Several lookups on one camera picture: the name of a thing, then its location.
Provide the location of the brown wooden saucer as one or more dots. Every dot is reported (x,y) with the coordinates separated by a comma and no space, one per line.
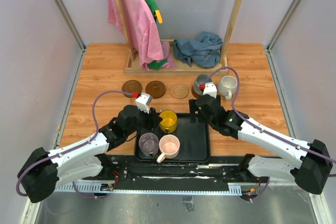
(156,89)
(131,86)
(195,94)

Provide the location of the grey mug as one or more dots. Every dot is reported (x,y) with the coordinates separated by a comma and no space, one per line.
(199,80)

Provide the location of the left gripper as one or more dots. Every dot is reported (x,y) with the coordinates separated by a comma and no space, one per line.
(153,118)

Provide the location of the yellow cup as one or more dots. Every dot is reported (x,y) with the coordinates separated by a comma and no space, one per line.
(169,121)

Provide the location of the blue crumpled cloth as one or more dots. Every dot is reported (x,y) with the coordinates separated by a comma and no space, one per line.
(204,50)

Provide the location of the pink shirt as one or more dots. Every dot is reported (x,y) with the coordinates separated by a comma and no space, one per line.
(144,34)

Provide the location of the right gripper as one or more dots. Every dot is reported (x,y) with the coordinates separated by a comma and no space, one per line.
(193,108)

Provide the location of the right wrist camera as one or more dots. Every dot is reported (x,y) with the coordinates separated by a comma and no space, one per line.
(210,89)

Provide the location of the left woven rattan coaster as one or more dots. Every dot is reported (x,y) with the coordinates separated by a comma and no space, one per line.
(179,90)

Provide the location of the white cup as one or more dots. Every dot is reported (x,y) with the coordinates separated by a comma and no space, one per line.
(227,87)

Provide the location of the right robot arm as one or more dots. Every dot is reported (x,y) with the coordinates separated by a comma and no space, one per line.
(307,164)

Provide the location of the green cloth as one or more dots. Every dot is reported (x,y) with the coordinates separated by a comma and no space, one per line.
(156,65)

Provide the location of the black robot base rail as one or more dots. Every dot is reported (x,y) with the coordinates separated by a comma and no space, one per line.
(219,175)

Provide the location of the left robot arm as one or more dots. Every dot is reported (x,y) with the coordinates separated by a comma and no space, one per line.
(44,171)

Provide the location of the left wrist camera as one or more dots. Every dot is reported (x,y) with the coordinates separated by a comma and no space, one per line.
(143,102)

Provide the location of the pink mug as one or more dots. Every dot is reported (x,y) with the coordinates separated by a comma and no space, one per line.
(169,146)

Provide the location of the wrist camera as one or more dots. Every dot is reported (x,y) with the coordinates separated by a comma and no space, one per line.
(210,89)
(143,102)

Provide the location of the purple cup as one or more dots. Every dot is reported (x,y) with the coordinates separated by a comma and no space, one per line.
(149,144)

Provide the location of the wooden clothes rack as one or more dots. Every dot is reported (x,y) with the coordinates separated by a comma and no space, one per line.
(132,59)

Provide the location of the black plastic tray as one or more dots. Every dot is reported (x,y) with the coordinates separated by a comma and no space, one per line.
(194,140)

